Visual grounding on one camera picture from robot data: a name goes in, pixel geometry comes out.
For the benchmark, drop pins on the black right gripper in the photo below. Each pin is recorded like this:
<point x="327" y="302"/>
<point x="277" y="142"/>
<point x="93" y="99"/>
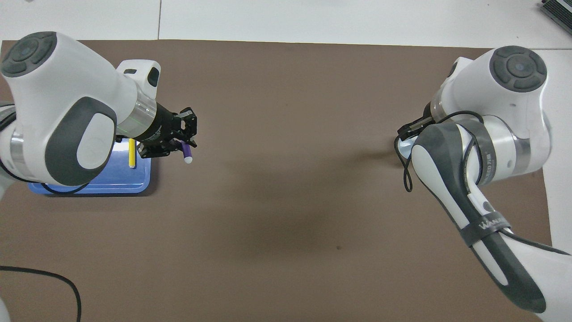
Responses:
<point x="413" y="127"/>

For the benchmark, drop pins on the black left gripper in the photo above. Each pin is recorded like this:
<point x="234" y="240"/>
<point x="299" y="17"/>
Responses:
<point x="158" y="125"/>

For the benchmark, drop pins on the purple pen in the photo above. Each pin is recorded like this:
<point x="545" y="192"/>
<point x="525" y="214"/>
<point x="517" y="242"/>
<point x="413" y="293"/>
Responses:
<point x="187" y="154"/>

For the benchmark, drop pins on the yellow pen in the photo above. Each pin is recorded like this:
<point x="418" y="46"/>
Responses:
<point x="132" y="156"/>

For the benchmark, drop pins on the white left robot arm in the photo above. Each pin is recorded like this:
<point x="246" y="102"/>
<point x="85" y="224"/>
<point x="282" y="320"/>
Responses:
<point x="58" y="98"/>

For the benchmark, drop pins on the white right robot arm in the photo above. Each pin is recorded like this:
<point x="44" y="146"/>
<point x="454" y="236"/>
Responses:
<point x="491" y="103"/>

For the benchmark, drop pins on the blue plastic tray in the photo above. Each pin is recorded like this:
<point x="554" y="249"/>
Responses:
<point x="129" y="181"/>

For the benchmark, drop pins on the clear plastic cup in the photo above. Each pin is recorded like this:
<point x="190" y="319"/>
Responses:
<point x="404" y="150"/>

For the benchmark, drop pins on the brown table mat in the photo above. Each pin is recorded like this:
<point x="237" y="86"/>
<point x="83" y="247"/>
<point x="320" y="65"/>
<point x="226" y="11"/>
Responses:
<point x="286" y="156"/>

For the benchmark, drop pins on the grey ribbed device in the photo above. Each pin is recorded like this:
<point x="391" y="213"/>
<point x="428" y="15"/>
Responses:
<point x="561" y="9"/>

